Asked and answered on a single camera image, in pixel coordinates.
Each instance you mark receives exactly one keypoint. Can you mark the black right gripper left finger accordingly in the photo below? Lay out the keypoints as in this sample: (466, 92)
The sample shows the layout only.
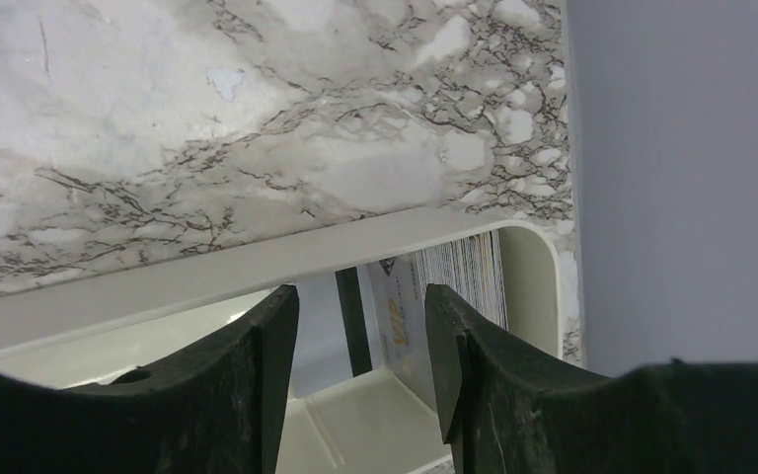
(215, 406)

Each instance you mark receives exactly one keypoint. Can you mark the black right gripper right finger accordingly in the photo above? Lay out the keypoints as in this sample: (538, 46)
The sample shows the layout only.
(505, 406)

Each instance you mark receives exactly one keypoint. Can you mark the white rectangular plastic tray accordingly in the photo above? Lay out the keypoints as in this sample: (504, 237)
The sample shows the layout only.
(95, 329)

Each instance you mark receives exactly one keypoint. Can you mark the white card with crest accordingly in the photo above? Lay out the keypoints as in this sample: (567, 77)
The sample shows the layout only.
(398, 293)

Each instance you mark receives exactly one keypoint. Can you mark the stack of white cards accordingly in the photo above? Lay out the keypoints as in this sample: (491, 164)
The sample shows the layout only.
(472, 267)

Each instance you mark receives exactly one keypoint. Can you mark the white black-striped tray card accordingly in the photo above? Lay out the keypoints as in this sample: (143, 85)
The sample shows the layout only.
(321, 357)

